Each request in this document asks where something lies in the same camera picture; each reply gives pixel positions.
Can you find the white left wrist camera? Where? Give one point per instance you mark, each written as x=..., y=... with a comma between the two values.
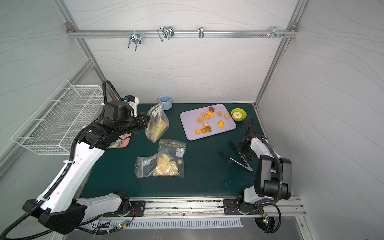
x=133, y=102

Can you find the white wire basket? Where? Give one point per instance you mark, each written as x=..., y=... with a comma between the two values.
x=54, y=125

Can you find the lavender plastic tray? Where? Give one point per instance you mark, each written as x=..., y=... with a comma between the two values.
x=190, y=123

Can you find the metal hook clamp left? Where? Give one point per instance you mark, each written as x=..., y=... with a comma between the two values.
x=135, y=40

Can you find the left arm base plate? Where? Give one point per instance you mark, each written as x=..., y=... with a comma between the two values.
x=128, y=209

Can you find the light blue ceramic mug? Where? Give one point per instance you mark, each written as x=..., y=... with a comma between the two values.
x=165, y=102

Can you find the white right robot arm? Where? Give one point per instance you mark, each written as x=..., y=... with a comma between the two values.
x=273, y=175

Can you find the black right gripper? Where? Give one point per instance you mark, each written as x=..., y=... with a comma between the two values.
x=245, y=150

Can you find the white vent strip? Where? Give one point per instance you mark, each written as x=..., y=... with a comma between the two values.
x=197, y=223

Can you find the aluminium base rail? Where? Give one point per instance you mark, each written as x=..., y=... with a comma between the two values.
x=206, y=207

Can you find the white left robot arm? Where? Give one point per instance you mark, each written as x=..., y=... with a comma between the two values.
x=56, y=208

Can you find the clear zip bag underneath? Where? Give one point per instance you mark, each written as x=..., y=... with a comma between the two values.
x=176, y=151

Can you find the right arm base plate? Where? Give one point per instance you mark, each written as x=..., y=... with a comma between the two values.
x=234, y=207

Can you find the metal hook clamp middle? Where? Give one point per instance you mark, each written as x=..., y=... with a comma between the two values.
x=165, y=32

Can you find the green plastic bowl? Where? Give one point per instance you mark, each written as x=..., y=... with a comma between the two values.
x=239, y=110

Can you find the aluminium top rail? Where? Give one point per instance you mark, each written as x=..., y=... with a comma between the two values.
x=179, y=34

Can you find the metal hook clamp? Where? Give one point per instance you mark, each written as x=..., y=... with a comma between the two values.
x=135, y=40
x=165, y=32
x=273, y=34

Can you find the metal hook clamp right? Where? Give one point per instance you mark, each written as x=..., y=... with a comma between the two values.
x=273, y=34

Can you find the small yellow fish cookie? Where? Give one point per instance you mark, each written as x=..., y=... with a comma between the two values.
x=211, y=114

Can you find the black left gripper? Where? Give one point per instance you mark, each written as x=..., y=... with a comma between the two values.
x=143, y=120

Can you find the clear zip bag with duck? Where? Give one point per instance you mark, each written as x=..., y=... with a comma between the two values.
x=161, y=164

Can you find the metal hook small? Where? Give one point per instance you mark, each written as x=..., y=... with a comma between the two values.
x=201, y=32

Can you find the pink tray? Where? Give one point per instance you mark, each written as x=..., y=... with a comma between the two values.
x=121, y=142

